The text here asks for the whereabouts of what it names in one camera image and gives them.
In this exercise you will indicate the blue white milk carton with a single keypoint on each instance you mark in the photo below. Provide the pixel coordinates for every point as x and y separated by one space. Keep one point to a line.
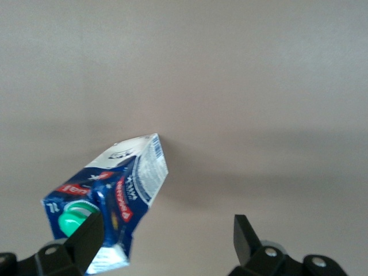
143 172

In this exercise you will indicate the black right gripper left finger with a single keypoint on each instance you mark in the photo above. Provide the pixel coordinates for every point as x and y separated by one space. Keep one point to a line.
83 247

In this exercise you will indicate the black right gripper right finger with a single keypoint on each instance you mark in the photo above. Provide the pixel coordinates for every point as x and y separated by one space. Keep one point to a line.
247 247

